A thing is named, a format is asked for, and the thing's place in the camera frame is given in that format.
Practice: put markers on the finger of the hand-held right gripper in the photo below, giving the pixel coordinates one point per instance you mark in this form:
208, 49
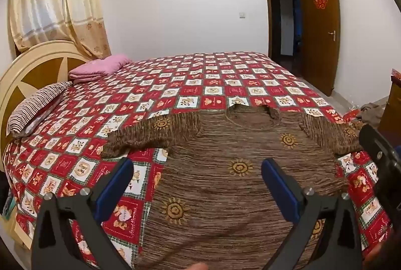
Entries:
376, 144

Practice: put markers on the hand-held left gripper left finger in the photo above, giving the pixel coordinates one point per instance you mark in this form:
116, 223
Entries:
116, 185

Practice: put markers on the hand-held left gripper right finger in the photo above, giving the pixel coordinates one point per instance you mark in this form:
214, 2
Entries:
278, 188

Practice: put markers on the brown knitted sweater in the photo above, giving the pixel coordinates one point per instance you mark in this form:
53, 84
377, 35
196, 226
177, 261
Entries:
219, 195

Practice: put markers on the grey-brown cloth pile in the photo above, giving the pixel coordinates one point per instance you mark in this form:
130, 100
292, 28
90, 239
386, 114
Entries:
371, 112

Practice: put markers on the red bag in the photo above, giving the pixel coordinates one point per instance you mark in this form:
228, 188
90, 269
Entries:
351, 116

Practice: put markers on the brown wooden cabinet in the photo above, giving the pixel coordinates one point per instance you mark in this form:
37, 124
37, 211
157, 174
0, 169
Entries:
391, 104

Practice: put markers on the red box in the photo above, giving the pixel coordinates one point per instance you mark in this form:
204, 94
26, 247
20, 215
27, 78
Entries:
395, 72

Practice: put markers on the red checkered printed bedspread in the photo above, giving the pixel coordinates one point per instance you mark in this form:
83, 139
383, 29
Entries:
141, 91

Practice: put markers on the brown wooden door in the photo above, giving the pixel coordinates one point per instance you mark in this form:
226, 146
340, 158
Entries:
319, 47

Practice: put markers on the striped pillow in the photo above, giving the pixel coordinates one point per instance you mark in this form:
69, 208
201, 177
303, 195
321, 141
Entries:
34, 107

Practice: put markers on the pink folded blanket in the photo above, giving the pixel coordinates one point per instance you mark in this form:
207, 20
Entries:
100, 68

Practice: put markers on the cream wooden bed headboard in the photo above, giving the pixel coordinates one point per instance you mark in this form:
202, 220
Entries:
28, 69

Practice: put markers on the beige printed curtain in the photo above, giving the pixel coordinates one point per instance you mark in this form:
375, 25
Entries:
86, 10

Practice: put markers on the beige sheer curtain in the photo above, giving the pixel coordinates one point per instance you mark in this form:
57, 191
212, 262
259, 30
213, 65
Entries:
37, 4

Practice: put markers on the brown wooden door frame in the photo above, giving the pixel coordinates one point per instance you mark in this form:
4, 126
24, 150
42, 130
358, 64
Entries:
267, 13

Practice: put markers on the white wall switch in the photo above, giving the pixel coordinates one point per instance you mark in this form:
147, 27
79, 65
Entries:
242, 15

